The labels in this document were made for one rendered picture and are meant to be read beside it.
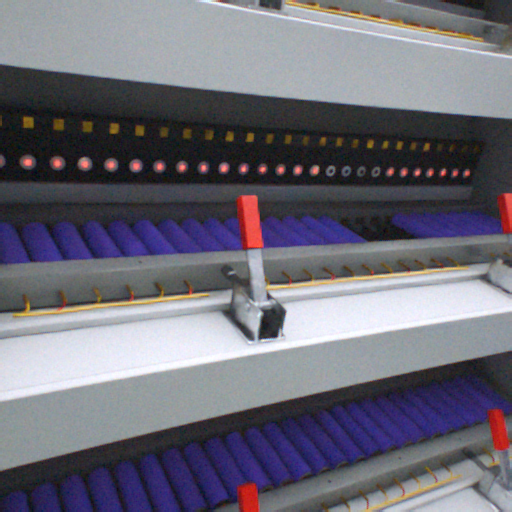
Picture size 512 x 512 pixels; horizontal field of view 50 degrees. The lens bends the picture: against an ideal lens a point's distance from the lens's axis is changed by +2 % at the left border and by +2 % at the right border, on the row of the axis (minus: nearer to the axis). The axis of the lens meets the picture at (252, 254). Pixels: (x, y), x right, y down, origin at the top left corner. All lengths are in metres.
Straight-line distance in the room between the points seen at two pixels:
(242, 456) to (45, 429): 0.24
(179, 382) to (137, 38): 0.19
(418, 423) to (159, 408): 0.36
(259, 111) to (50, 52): 0.30
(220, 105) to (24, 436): 0.35
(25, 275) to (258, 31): 0.20
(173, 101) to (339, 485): 0.37
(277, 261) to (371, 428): 0.24
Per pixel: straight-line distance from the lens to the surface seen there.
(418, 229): 0.58
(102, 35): 0.31
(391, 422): 0.60
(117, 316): 0.35
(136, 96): 0.51
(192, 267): 0.38
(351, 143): 0.57
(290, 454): 0.53
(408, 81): 0.42
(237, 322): 0.36
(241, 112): 0.55
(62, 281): 0.35
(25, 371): 0.31
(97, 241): 0.41
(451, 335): 0.46
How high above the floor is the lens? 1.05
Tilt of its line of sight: 7 degrees down
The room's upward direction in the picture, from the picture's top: straight up
